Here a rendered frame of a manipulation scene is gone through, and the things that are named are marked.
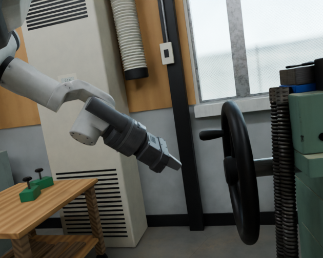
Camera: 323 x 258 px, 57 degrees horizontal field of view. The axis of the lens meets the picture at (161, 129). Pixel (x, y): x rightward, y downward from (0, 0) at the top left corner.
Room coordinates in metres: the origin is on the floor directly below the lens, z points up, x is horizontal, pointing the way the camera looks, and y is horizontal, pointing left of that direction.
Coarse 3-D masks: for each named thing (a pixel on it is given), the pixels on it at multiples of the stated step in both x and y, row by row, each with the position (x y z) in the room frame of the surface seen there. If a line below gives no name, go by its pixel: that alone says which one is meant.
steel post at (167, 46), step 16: (160, 0) 1.90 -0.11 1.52; (160, 16) 1.92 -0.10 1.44; (176, 32) 1.90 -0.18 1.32; (160, 48) 1.90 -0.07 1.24; (176, 48) 1.90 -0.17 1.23; (176, 64) 1.91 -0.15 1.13; (176, 80) 1.91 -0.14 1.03; (176, 96) 1.91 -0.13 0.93; (176, 112) 1.92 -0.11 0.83; (176, 128) 1.92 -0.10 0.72; (192, 144) 1.91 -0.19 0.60; (192, 160) 1.90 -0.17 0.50; (192, 176) 1.90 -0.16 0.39; (192, 192) 1.91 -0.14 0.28; (192, 208) 1.91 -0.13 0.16; (192, 224) 1.92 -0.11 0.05
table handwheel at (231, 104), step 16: (224, 112) 0.61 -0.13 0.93; (240, 112) 0.53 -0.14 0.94; (224, 128) 0.68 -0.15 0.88; (240, 128) 0.49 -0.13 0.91; (224, 144) 0.71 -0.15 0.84; (240, 144) 0.47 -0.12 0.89; (224, 160) 0.59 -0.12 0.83; (240, 160) 0.46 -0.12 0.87; (256, 160) 0.58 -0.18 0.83; (272, 160) 0.57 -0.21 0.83; (240, 176) 0.46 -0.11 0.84; (256, 176) 0.57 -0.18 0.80; (240, 192) 0.46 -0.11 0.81; (256, 192) 0.45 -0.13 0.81; (240, 208) 0.64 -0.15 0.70; (256, 208) 0.45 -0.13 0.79; (240, 224) 0.59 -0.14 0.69; (256, 224) 0.46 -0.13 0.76; (256, 240) 0.49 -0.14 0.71
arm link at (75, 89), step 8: (72, 80) 0.68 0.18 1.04; (80, 80) 0.69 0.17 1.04; (56, 88) 0.66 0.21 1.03; (64, 88) 0.66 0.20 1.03; (72, 88) 0.67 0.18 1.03; (80, 88) 0.68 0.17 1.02; (88, 88) 0.69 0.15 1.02; (96, 88) 0.70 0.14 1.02; (56, 96) 0.65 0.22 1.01; (64, 96) 0.67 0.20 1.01; (72, 96) 0.71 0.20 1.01; (80, 96) 0.72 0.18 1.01; (88, 96) 0.70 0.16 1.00; (96, 96) 0.69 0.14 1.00; (104, 96) 0.69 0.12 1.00; (48, 104) 0.66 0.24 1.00; (56, 104) 0.65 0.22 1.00; (112, 104) 0.71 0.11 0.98; (56, 112) 0.69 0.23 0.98
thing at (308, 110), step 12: (288, 96) 0.47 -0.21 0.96; (300, 96) 0.43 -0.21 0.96; (312, 96) 0.42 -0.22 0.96; (300, 108) 0.43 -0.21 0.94; (312, 108) 0.42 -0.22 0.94; (300, 120) 0.43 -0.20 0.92; (312, 120) 0.42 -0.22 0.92; (300, 132) 0.43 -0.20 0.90; (312, 132) 0.43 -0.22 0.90; (300, 144) 0.43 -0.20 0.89; (312, 144) 0.43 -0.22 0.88
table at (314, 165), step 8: (296, 152) 0.46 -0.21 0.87; (296, 160) 0.46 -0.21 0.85; (304, 160) 0.42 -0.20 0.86; (312, 160) 0.41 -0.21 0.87; (320, 160) 0.41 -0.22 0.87; (304, 168) 0.43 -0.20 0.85; (312, 168) 0.41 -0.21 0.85; (320, 168) 0.41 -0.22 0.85; (312, 176) 0.41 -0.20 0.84; (320, 176) 0.41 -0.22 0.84
